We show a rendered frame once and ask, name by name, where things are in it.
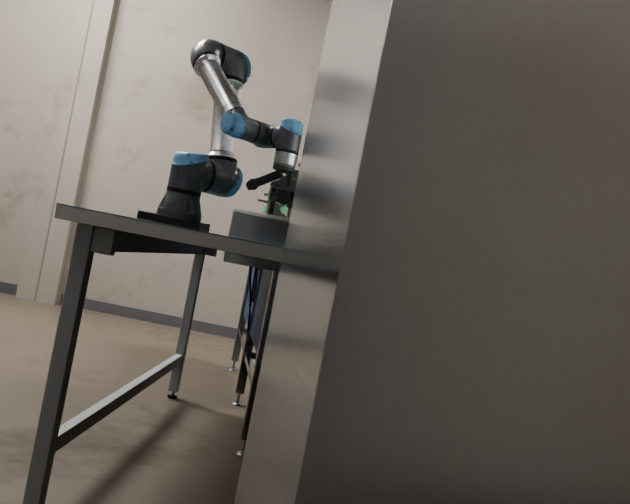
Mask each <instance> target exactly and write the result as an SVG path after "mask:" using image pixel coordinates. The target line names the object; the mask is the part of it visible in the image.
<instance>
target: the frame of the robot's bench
mask: <svg viewBox="0 0 630 504"><path fill-rule="evenodd" d="M94 252H95V253H100V254H105V255H111V256H114V254H115V252H137V253H172V254H195V256H194V261H193V266H192V271H191V276H190V281H189V286H188V292H187V297H186V302H185V307H184V312H183V317H182V322H181V327H180V332H179V337H178V343H177V348H176V353H175V355H174V356H172V357H170V358H169V359H167V360H165V361H164V362H162V363H161V364H159V365H157V366H156V367H154V368H153V369H151V370H149V371H148V372H146V373H145V374H143V375H141V376H140V377H138V378H136V379H135V380H133V381H132V382H130V383H128V384H127V385H125V386H124V387H122V388H120V389H119V390H117V391H115V392H114V393H112V394H111V395H109V396H107V397H106V398H104V399H103V400H101V401H99V402H98V403H96V404H95V405H93V406H91V407H90V408H88V409H86V410H85V411H83V412H82V413H80V414H78V415H77V416H75V417H74V418H72V419H70V420H69V421H67V422H65V423H64V424H62V425H61V426H60V424H61V419H62V414H63V409H64V404H65V399H66V393H67V388H68V383H69V378H70V373H71V368H72V363H73V358H74V353H75V348H76V343H77V337H78V332H79V327H80V322H81V317H82V312H83V307H84V302H85V297H86V292H87V287H88V282H89V276H90V271H91V266H92V261H93V256H94ZM216 254H217V250H216V249H210V248H205V247H200V246H195V245H190V244H185V243H180V242H175V241H170V240H164V239H159V238H154V237H149V236H144V235H139V234H134V233H129V232H124V231H118V230H113V229H108V228H103V227H98V226H93V225H88V224H83V223H77V228H76V234H75V239H74V244H73V249H72V254H71V259H70V264H69V269H68V274H67V279H66V284H65V289H64V295H63V300H62V305H61V310H60V315H59V320H58V325H57V330H56V335H55V340H54V345H53V350H52V356H51V361H50V366H49V371H48V376H47V381H46V386H45V391H44V396H43V401H42V406H41V412H40V417H39V422H38V427H37V432H36V437H35V442H34V447H33V452H32V457H31V462H30V467H29V473H28V478H27V483H26V488H25V493H24V498H23V503H22V504H45V500H46V495H47V490H48V485H49V480H50V475H51V470H52V465H53V460H54V455H55V452H56V451H58V450H59V449H61V448H62V447H63V446H65V445H66V444H68V443H69V442H70V441H72V440H73V439H75V438H76V437H78V436H79V435H80V434H82V433H83V432H85V431H86V430H88V429H89V428H90V427H92V426H93V425H95V424H96V423H97V422H99V421H100V420H102V419H103V418H105V417H106V416H107V415H109V414H110V413H112V412H113V411H114V410H116V409H117V408H119V407H120V406H122V405H123V404H124V403H126V402H127V401H129V400H130V399H131V398H133V397H134V396H136V395H137V394H139V393H140V392H141V391H143V390H144V389H146V388H147V387H149V386H150V385H151V384H153V383H154V382H156V381H157V380H158V379H160V378H161V377H163V376H164V375H166V374H167V373H168V372H170V371H171V370H172V373H171V378H170V383H169V388H168V391H171V392H172V393H171V394H168V395H167V397H168V398H171V399H176V398H177V395H175V394H174V392H178V391H179V386H180V381H181V376H182V371H183V366H184V361H185V356H186V350H187V345H188V340H189V335H190V330H191V325H192V320H193V315H194V310H195V304H196V299H197V294H198V289H199V284H200V279H201V274H202V269H203V264H204V259H205V255H208V256H214V257H216Z"/></svg>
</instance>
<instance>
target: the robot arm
mask: <svg viewBox="0 0 630 504"><path fill-rule="evenodd" d="M190 61H191V65H192V67H193V69H194V71H195V73H196V74H197V75H198V76H199V77H201V78H202V80H203V82H204V84H205V86H206V88H207V90H208V92H209V93H210V95H211V97H212V99H213V101H214V102H213V114H212V126H211V139H210V151H209V153H208V154H199V153H190V152H182V151H177V152H176V153H175V154H174V157H173V161H172V162H171V164H172V166H171V170H170V175H169V180H168V185H167V190H166V194H165V195H164V197H163V199H162V201H161V202H160V204H159V206H158V208H157V212H156V214H160V215H164V216H169V217H174V218H179V219H183V220H188V221H193V222H199V223H201V218H202V215H201V206H200V197H201V192H203V193H207V194H211V195H216V196H217V197H226V198H227V197H231V196H233V195H235V194H236V193H237V191H238V190H239V189H240V187H241V185H242V181H243V173H242V172H241V170H240V169H239V168H238V167H237V159H236V157H235V156H234V142H235V138H238V139H241V140H244V141H247V142H250V143H253V144H254V145H255V146H256V147H260V148H276V150H275V156H274V161H273V163H274V165H273V169H274V170H276V171H274V172H271V173H269V174H266V175H263V176H261V177H258V178H256V179H254V178H252V179H250V180H249V181H248V182H247V183H246V187H247V189H248V190H255V189H257V188H258V187H259V186H262V185H264V184H267V183H270V182H271V183H270V190H269V194H268V204H267V210H266V214H270V215H275V216H280V217H285V218H286V216H285V215H284V214H283V213H281V211H280V208H281V206H280V204H283V205H292V204H293V199H294V194H295V189H296V183H297V178H298V173H299V170H295V169H294V168H296V165H297V159H298V154H299V149H300V144H301V139H302V136H303V134H302V133H303V123H302V122H301V121H299V120H296V119H292V118H283V119H282V120H281V123H280V125H269V124H266V123H263V122H260V121H257V120H255V119H252V118H250V117H248V115H247V114H246V112H245V110H244V108H243V106H242V105H241V103H240V101H239V99H238V91H239V90H240V89H241V88H243V85H244V84H245V83H246V82H247V81H248V77H250V74H251V62H250V60H249V58H248V57H247V55H246V54H244V53H242V52H241V51H239V50H237V49H234V48H231V47H229V46H227V45H225V44H222V43H220V42H218V41H216V40H213V39H204V40H201V41H199V42H198V43H196V45H195V46H194V47H193V49H192V51H191V54H190ZM283 173H285V174H286V176H283ZM277 179H279V180H277ZM275 180H276V181H275ZM272 181H273V182H272ZM275 202H278V203H275ZM279 203H280V204H279Z"/></svg>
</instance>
